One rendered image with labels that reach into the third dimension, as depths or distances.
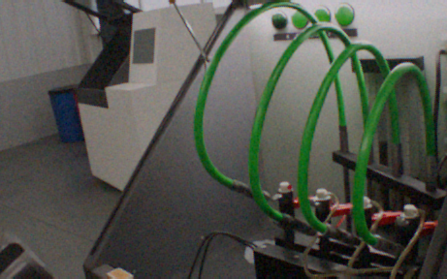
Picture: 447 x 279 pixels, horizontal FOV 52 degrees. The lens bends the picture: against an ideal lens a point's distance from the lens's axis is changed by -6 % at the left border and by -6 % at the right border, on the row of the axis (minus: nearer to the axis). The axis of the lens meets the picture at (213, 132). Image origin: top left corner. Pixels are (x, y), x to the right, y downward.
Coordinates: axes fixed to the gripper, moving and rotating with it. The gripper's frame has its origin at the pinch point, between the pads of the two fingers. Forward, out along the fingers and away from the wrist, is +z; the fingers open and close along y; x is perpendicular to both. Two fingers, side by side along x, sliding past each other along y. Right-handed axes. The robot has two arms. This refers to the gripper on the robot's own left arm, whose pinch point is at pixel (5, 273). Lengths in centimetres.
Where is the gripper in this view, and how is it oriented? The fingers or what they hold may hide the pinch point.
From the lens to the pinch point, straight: 99.0
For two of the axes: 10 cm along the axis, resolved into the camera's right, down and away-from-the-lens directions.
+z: 4.9, 7.5, 4.4
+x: -6.7, 6.5, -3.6
